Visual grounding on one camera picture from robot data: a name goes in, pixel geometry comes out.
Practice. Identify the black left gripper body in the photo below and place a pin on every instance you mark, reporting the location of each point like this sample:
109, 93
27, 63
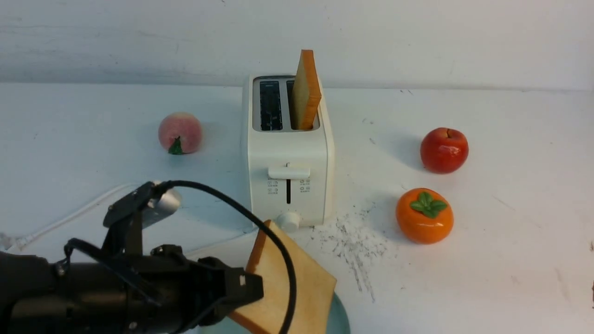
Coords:
193, 293

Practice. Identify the toast slice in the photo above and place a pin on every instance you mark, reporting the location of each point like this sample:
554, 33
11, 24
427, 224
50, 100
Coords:
306, 93
315, 289

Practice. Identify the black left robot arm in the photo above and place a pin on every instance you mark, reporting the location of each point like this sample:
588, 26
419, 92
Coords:
90, 299

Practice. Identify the pink fake peach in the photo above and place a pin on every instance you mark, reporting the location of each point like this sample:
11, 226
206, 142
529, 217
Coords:
180, 133

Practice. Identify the white two-slot toaster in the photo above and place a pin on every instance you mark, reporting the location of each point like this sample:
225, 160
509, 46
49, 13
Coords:
289, 174

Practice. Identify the light green round plate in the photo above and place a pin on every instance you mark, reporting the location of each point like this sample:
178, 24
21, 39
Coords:
338, 322

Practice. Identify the orange fake persimmon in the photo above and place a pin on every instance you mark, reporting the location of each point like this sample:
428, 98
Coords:
424, 216

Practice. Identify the red fake apple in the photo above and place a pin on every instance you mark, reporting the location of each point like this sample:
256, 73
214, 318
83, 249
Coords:
444, 150

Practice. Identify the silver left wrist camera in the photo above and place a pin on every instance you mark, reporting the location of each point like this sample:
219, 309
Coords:
153, 201

